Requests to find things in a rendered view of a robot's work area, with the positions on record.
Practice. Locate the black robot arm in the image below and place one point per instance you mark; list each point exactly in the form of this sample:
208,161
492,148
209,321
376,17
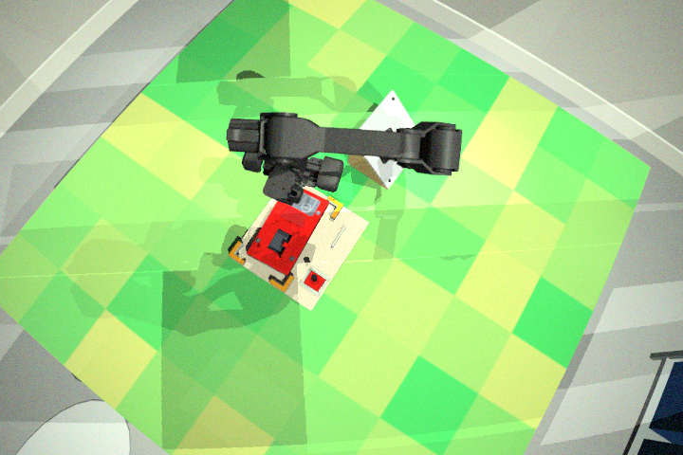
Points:
280,138

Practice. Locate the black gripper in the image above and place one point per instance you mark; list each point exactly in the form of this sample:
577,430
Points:
324,174

